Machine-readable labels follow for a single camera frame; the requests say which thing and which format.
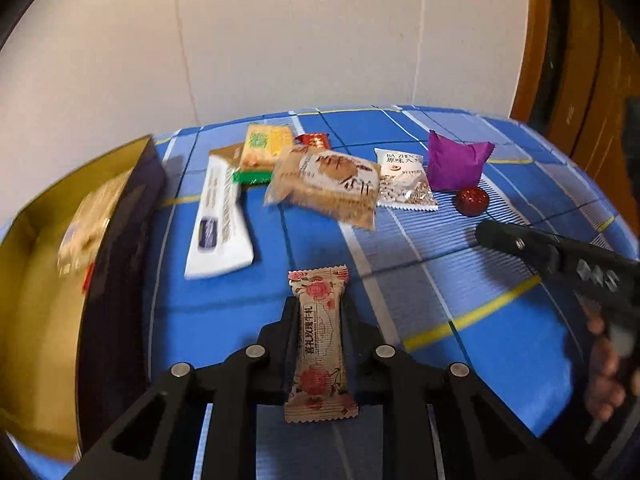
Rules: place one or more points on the white gold stick packet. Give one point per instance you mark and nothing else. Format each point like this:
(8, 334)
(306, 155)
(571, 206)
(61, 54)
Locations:
(220, 220)

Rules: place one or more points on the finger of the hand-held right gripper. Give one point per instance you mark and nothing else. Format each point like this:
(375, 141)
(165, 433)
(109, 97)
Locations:
(515, 242)

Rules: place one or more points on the purple snack packet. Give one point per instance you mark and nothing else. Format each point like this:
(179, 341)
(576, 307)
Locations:
(455, 160)

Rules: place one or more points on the white seed packet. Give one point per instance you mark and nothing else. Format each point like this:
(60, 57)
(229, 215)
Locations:
(402, 180)

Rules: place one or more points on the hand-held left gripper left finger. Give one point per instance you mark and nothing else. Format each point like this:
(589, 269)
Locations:
(284, 345)

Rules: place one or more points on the rose print candy packet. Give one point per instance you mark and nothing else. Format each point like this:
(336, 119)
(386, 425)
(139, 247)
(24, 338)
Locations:
(320, 320)

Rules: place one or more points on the yellow cracker packet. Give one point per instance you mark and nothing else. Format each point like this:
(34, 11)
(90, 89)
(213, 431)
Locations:
(262, 147)

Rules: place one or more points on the blue plaid bed sheet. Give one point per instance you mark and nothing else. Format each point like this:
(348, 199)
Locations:
(450, 280)

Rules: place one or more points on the brown wooden furniture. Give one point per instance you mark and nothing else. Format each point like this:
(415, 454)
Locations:
(580, 60)

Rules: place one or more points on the beige snack packet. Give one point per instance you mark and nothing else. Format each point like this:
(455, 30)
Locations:
(85, 230)

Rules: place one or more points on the person's right hand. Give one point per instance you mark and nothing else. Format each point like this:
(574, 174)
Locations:
(607, 375)

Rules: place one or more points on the brown pastry packet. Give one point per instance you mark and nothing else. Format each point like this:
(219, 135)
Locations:
(325, 185)

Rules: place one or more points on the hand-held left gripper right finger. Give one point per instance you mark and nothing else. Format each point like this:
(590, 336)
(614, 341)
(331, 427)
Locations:
(357, 350)

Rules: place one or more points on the gold tin box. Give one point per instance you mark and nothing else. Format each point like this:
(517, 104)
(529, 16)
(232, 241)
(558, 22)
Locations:
(45, 285)

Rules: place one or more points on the small red candy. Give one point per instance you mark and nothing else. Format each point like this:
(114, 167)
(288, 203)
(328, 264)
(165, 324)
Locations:
(312, 140)

